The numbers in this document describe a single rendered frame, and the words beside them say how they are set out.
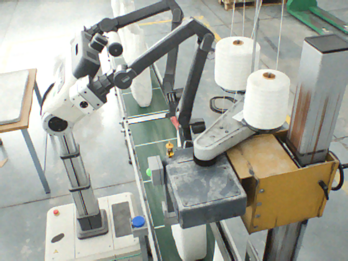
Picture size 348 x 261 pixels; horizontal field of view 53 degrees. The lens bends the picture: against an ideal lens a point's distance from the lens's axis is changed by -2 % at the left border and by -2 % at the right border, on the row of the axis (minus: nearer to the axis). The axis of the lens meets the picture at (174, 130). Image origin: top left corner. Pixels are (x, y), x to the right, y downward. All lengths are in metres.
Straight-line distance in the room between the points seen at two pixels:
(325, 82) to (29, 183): 2.77
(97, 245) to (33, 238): 0.69
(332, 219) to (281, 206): 1.59
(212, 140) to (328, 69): 0.45
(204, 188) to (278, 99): 0.39
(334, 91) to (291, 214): 0.53
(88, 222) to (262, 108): 1.63
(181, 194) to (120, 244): 1.29
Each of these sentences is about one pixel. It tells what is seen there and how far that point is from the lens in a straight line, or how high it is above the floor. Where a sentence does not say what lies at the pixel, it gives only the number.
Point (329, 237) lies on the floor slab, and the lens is 2.91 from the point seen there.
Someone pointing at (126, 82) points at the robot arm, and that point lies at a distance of 1.49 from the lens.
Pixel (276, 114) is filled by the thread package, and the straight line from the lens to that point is 1.15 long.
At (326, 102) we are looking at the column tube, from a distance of 1.29.
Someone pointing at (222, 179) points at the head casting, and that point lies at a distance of 1.27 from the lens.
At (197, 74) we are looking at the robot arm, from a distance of 1.54.
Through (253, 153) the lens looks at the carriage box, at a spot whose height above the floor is 1.33.
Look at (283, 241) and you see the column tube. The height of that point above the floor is 0.81.
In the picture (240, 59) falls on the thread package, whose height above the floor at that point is 1.66.
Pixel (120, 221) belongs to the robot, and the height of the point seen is 0.26.
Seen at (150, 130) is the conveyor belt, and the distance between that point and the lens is 3.08.
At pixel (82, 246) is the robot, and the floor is 0.26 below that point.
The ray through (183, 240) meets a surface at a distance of 1.97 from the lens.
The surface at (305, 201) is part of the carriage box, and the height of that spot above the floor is 1.15.
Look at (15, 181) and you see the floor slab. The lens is 3.53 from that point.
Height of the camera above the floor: 2.24
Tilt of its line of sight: 37 degrees down
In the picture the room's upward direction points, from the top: 4 degrees counter-clockwise
